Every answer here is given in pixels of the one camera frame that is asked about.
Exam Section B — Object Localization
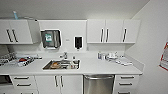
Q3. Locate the stainless steel dishwasher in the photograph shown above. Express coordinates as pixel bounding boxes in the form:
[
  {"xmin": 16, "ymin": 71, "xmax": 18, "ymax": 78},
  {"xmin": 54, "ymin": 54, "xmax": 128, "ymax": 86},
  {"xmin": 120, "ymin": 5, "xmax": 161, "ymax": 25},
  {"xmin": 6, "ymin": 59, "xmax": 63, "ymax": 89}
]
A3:
[{"xmin": 83, "ymin": 74, "xmax": 116, "ymax": 94}]

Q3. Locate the white drawer unit beside dishwasher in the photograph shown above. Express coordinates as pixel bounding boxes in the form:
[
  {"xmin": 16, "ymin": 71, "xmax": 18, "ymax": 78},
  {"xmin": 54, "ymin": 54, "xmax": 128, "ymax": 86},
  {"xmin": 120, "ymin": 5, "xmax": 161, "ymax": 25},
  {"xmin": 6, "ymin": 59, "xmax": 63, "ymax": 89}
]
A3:
[{"xmin": 113, "ymin": 74, "xmax": 141, "ymax": 94}]

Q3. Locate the dish soap bottle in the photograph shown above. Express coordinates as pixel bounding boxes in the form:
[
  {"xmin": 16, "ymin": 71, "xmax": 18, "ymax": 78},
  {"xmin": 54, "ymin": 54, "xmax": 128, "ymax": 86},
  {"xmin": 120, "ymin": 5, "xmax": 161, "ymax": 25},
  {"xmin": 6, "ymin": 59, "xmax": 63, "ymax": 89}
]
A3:
[{"xmin": 97, "ymin": 50, "xmax": 103, "ymax": 61}]

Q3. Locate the chrome faucet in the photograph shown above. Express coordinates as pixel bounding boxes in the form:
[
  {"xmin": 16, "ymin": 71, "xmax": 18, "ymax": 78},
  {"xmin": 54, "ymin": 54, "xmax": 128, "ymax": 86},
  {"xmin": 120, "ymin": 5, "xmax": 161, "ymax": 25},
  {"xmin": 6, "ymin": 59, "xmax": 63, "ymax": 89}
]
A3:
[{"xmin": 59, "ymin": 51, "xmax": 70, "ymax": 61}]

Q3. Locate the stainless steel sink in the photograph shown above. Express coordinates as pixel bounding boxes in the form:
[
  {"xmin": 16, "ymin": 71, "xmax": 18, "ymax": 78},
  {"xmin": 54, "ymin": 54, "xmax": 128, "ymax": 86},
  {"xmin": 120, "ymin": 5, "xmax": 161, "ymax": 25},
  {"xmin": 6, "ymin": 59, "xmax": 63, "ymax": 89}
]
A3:
[{"xmin": 42, "ymin": 59, "xmax": 81, "ymax": 72}]

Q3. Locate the grey paper towel dispenser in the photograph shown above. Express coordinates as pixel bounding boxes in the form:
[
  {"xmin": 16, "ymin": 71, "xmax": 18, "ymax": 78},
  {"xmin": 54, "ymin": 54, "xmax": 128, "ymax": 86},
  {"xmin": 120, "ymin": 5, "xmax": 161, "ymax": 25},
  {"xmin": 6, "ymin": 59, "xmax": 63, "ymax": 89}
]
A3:
[{"xmin": 40, "ymin": 28, "xmax": 64, "ymax": 51}]

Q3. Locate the white under-sink cabinet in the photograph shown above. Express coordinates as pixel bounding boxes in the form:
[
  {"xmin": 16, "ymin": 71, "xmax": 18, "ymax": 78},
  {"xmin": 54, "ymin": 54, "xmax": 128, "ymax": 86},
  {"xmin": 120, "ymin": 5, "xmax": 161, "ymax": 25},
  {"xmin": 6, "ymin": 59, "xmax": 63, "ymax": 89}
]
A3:
[{"xmin": 34, "ymin": 74, "xmax": 85, "ymax": 94}]

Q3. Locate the dish rack with dishes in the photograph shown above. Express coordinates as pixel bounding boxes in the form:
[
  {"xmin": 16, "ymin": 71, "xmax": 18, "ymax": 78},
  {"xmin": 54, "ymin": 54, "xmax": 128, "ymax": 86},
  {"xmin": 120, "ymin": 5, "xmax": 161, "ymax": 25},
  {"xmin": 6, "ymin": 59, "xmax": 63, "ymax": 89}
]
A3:
[{"xmin": 0, "ymin": 53, "xmax": 43, "ymax": 68}]

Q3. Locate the white drawer unit beside microwave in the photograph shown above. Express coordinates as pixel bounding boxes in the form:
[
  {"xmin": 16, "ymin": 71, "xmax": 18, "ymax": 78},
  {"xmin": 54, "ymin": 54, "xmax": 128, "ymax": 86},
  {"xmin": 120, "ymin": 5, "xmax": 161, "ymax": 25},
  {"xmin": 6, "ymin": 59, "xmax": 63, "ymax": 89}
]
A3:
[{"xmin": 9, "ymin": 74, "xmax": 39, "ymax": 94}]

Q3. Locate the blue bottle on cabinet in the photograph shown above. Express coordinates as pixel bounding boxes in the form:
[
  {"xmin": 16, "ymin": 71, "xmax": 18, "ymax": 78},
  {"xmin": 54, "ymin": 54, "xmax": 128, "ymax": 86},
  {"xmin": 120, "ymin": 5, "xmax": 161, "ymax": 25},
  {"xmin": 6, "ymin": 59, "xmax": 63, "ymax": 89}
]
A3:
[{"xmin": 12, "ymin": 10, "xmax": 20, "ymax": 21}]

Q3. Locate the black wall soap dispenser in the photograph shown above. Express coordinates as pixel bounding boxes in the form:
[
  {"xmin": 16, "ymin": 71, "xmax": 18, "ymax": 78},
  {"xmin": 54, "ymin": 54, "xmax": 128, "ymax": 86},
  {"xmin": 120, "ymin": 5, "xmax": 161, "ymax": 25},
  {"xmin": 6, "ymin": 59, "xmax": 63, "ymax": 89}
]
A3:
[{"xmin": 73, "ymin": 35, "xmax": 84, "ymax": 51}]

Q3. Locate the white three-door wall cabinet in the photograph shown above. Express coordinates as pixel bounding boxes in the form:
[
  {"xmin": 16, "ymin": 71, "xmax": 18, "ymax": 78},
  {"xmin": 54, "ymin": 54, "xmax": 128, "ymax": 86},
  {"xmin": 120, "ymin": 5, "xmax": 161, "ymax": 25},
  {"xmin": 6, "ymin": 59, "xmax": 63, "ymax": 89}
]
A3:
[{"xmin": 86, "ymin": 18, "xmax": 142, "ymax": 45}]

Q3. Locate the white two-door wall cabinet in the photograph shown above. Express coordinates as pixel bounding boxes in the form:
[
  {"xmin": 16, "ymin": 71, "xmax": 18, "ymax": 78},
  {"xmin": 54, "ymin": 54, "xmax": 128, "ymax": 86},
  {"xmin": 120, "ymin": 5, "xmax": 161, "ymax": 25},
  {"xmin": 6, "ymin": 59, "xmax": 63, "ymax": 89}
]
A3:
[{"xmin": 0, "ymin": 18, "xmax": 42, "ymax": 46}]

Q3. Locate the wall notice poster board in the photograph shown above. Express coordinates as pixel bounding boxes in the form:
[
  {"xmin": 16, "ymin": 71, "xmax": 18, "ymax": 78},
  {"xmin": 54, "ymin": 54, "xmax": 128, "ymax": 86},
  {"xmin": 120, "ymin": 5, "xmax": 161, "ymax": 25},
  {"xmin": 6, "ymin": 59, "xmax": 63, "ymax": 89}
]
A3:
[{"xmin": 158, "ymin": 41, "xmax": 168, "ymax": 73}]

